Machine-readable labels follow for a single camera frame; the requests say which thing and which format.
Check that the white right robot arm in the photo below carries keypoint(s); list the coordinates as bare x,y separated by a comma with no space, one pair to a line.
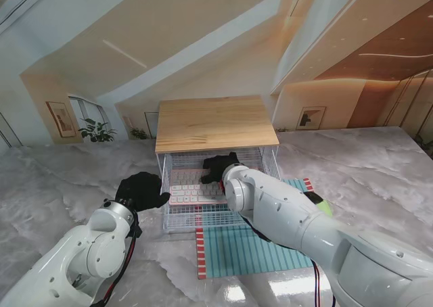
304,229

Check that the pink white keyboard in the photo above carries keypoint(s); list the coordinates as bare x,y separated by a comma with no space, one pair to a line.
189,192

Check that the teal striped mouse pad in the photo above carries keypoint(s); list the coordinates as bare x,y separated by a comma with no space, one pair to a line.
236,253

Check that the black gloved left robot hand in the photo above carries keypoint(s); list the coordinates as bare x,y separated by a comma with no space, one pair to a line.
142,192

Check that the small green object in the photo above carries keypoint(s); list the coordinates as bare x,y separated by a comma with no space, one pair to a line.
325,208

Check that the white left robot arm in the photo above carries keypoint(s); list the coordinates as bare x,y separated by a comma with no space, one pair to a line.
84,253

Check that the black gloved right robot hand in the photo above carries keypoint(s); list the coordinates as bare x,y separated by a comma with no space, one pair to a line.
218,166

